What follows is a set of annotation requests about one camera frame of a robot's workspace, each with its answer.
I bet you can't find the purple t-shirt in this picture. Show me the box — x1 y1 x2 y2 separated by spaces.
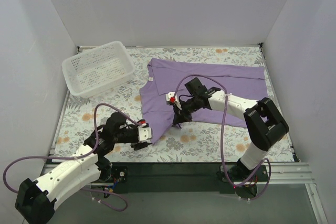
138 57 268 146

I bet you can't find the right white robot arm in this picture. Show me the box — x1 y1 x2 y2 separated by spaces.
166 74 289 187

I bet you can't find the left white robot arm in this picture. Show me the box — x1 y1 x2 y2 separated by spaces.
15 112 152 223

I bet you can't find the white plastic basket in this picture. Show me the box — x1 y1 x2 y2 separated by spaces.
61 41 135 98

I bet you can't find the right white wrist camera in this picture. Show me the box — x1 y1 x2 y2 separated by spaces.
165 92 182 110

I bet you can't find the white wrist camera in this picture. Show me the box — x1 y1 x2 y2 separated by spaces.
138 120 152 142
165 92 182 110

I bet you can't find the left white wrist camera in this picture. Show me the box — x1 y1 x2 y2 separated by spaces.
138 120 152 142

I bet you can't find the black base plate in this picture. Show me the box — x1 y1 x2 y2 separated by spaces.
86 162 271 195

